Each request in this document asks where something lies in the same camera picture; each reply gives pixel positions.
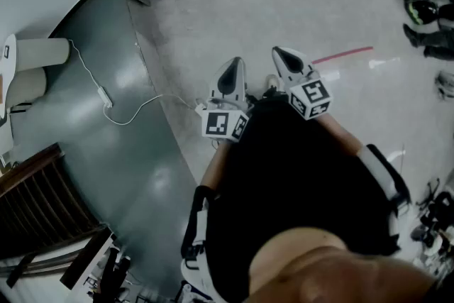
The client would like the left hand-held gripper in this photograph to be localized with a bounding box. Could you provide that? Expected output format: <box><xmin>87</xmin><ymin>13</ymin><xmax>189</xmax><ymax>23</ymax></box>
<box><xmin>196</xmin><ymin>56</ymin><xmax>251</xmax><ymax>143</ymax></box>

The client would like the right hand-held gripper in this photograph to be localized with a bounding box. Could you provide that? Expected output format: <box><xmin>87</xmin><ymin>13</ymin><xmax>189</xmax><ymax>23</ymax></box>
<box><xmin>271</xmin><ymin>45</ymin><xmax>333</xmax><ymax>122</ymax></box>

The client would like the person's right forearm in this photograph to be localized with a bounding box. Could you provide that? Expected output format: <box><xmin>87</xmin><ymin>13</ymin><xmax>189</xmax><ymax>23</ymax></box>
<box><xmin>316</xmin><ymin>114</ymin><xmax>363</xmax><ymax>158</ymax></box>

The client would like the person's left forearm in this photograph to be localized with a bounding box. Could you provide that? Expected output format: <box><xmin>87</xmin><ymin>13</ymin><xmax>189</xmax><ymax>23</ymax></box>
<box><xmin>198</xmin><ymin>140</ymin><xmax>230</xmax><ymax>196</ymax></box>

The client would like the person's pale shoe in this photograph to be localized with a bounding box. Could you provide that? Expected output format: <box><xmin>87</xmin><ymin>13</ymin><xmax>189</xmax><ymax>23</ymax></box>
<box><xmin>264</xmin><ymin>73</ymin><xmax>283</xmax><ymax>92</ymax></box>

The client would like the person's black trouser leg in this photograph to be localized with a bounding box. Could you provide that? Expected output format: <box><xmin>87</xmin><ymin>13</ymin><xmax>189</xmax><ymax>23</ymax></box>
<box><xmin>246</xmin><ymin>90</ymin><xmax>290</xmax><ymax>111</ymax></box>

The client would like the person's black shirt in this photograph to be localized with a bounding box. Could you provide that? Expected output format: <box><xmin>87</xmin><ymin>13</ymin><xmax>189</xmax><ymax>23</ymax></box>
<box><xmin>207</xmin><ymin>95</ymin><xmax>400</xmax><ymax>299</ymax></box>

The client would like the white power strip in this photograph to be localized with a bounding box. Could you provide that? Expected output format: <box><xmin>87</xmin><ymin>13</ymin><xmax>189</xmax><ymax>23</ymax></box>
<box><xmin>96</xmin><ymin>86</ymin><xmax>114</xmax><ymax>109</ymax></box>

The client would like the black and green helmet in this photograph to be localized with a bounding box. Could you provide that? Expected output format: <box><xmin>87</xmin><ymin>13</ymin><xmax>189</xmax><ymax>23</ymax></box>
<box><xmin>403</xmin><ymin>0</ymin><xmax>440</xmax><ymax>26</ymax></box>

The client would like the dark clothing pile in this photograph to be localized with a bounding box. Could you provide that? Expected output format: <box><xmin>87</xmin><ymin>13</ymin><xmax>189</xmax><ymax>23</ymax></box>
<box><xmin>403</xmin><ymin>3</ymin><xmax>454</xmax><ymax>61</ymax></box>

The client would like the grey helmet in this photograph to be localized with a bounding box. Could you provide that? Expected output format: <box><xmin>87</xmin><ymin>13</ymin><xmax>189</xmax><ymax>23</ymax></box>
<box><xmin>435</xmin><ymin>70</ymin><xmax>454</xmax><ymax>101</ymax></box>

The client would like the beige cylindrical stool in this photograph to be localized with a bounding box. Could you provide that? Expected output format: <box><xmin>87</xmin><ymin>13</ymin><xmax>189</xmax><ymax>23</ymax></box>
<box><xmin>16</xmin><ymin>38</ymin><xmax>71</xmax><ymax>72</ymax></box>
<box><xmin>9</xmin><ymin>67</ymin><xmax>48</xmax><ymax>107</ymax></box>

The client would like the person's face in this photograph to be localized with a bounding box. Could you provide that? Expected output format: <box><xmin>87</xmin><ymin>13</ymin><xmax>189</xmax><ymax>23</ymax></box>
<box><xmin>248</xmin><ymin>226</ymin><xmax>439</xmax><ymax>303</ymax></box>

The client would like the black equipment clutter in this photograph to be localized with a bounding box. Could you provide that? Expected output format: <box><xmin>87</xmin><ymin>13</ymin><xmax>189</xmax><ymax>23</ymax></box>
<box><xmin>84</xmin><ymin>246</ymin><xmax>143</xmax><ymax>303</ymax></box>

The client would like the white round table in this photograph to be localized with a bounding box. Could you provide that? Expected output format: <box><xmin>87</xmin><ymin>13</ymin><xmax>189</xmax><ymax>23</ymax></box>
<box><xmin>0</xmin><ymin>33</ymin><xmax>18</xmax><ymax>128</ymax></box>

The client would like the dark wooden slatted bench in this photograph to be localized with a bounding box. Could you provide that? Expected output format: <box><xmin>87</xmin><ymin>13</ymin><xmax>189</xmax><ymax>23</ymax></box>
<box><xmin>0</xmin><ymin>142</ymin><xmax>107</xmax><ymax>260</ymax></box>

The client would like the dark wooden board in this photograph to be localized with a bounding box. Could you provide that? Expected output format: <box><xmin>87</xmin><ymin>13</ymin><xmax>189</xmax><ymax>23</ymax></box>
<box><xmin>59</xmin><ymin>225</ymin><xmax>114</xmax><ymax>290</ymax></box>

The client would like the thin white cable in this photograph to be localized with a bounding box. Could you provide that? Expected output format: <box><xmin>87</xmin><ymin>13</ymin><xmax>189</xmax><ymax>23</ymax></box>
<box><xmin>102</xmin><ymin>93</ymin><xmax>201</xmax><ymax>126</ymax></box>

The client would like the white power strip cord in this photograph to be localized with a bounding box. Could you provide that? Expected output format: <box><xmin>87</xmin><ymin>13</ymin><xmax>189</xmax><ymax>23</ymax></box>
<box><xmin>67</xmin><ymin>38</ymin><xmax>104</xmax><ymax>92</ymax></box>

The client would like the black cable clutter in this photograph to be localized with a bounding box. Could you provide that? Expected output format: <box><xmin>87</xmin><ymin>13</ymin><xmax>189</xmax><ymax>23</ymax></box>
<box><xmin>410</xmin><ymin>177</ymin><xmax>454</xmax><ymax>270</ymax></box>

